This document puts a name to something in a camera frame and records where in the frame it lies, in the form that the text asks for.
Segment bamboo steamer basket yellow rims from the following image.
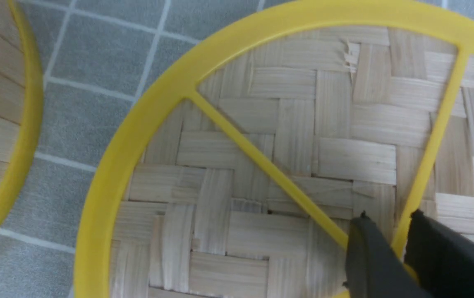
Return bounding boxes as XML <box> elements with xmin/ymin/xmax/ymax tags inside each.
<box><xmin>0</xmin><ymin>0</ymin><xmax>43</xmax><ymax>225</ymax></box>

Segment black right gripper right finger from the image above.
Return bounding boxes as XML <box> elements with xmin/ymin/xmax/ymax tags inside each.
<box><xmin>404</xmin><ymin>210</ymin><xmax>474</xmax><ymax>298</ymax></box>

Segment yellow woven bamboo steamer lid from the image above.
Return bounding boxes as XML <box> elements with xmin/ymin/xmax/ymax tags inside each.
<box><xmin>74</xmin><ymin>0</ymin><xmax>474</xmax><ymax>298</ymax></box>

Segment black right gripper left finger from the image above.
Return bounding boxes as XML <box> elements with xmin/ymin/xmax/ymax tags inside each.
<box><xmin>344</xmin><ymin>211</ymin><xmax>431</xmax><ymax>298</ymax></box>

